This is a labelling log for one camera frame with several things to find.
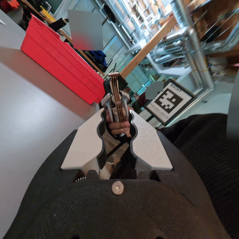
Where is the grey desk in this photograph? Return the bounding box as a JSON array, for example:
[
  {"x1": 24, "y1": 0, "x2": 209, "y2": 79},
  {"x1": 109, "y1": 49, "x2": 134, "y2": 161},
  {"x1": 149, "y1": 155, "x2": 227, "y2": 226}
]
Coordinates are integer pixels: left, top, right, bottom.
[{"x1": 0, "y1": 8, "x2": 102, "y2": 237}]

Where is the shiny silver pipe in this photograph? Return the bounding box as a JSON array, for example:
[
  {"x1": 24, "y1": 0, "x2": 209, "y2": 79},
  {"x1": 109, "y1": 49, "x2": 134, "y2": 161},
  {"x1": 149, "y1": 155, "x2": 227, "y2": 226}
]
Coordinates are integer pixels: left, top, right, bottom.
[{"x1": 91, "y1": 0, "x2": 131, "y2": 49}]

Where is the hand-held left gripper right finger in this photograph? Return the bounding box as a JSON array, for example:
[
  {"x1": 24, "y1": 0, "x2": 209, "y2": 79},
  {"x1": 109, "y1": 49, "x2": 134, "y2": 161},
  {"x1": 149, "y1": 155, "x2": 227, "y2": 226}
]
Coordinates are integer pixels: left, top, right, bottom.
[{"x1": 130, "y1": 110, "x2": 173, "y2": 177}]

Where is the person's right forearm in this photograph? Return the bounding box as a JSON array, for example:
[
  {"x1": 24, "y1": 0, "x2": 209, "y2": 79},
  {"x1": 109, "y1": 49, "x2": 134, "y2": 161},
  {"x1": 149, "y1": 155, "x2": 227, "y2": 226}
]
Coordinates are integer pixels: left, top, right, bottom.
[{"x1": 157, "y1": 113, "x2": 239, "y2": 239}]

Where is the red plastic bin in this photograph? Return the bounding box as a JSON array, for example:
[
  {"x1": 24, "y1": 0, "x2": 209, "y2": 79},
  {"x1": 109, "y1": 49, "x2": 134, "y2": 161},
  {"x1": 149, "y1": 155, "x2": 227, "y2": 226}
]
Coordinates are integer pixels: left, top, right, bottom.
[{"x1": 20, "y1": 13, "x2": 105, "y2": 105}]

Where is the layered wooden model piece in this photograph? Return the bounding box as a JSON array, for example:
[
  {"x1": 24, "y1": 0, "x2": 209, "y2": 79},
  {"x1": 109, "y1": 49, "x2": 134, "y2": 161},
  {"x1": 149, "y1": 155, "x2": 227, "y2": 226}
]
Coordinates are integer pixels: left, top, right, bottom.
[{"x1": 108, "y1": 72, "x2": 126, "y2": 123}]

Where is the black round disc lamp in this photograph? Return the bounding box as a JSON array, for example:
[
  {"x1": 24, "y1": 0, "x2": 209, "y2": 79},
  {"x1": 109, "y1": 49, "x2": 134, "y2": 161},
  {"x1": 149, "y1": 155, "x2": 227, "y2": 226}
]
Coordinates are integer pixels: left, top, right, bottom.
[{"x1": 104, "y1": 4, "x2": 116, "y2": 23}]

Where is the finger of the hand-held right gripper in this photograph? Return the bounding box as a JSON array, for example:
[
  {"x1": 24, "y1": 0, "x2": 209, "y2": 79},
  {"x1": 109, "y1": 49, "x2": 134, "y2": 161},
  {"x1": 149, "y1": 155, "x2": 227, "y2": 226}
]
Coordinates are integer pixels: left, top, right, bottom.
[
  {"x1": 121, "y1": 91, "x2": 131, "y2": 122},
  {"x1": 102, "y1": 93, "x2": 113, "y2": 121}
]

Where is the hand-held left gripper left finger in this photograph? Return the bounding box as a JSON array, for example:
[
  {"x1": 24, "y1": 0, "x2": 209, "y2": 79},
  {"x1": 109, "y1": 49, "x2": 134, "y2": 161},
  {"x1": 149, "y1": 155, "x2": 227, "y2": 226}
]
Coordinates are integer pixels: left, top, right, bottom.
[{"x1": 61, "y1": 108, "x2": 111, "y2": 180}]

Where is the wooden post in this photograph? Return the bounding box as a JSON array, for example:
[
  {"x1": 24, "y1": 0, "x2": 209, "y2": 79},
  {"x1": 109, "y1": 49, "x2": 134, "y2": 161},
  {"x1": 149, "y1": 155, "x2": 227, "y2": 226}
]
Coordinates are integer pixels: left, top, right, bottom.
[{"x1": 119, "y1": 15, "x2": 177, "y2": 79}]

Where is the silver ventilation duct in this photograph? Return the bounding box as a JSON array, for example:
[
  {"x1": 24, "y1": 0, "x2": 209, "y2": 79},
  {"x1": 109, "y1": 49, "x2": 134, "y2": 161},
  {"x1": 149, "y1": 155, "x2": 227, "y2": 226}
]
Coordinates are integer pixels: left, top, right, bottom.
[{"x1": 174, "y1": 0, "x2": 215, "y2": 90}]

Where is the person's right hand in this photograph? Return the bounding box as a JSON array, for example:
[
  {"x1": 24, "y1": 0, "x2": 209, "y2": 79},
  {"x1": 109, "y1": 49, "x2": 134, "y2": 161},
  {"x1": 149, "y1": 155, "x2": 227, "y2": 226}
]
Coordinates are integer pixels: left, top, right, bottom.
[{"x1": 106, "y1": 112, "x2": 131, "y2": 136}]

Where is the blue jacket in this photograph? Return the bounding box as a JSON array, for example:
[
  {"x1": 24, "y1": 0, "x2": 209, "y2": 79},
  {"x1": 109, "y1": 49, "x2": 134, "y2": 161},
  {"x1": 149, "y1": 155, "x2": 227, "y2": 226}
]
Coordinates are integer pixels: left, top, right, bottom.
[{"x1": 90, "y1": 50, "x2": 107, "y2": 68}]

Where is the yellow object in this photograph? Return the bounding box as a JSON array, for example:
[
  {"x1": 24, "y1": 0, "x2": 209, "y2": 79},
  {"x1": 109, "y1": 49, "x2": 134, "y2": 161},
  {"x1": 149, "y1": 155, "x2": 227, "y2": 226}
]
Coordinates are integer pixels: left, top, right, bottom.
[{"x1": 40, "y1": 6, "x2": 56, "y2": 23}]

